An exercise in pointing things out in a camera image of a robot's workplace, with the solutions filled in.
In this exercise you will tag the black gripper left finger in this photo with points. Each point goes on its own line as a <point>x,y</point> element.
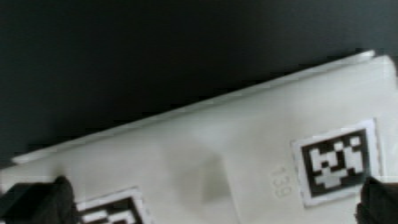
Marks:
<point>38,203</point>

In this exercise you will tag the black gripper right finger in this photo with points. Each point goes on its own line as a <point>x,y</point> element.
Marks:
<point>378,207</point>

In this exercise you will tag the white door panel with knob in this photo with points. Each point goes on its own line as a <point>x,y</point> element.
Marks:
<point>253,159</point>

